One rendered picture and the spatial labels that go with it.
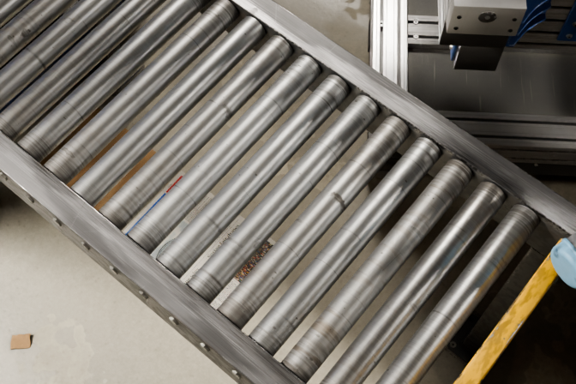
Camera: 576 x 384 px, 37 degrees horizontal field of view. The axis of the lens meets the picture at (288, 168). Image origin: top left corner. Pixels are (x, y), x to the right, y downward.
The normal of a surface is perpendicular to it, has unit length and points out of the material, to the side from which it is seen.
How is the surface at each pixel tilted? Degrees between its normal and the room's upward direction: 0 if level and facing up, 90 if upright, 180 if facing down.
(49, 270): 0
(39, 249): 0
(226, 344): 0
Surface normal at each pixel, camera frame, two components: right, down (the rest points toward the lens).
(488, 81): 0.00, -0.44
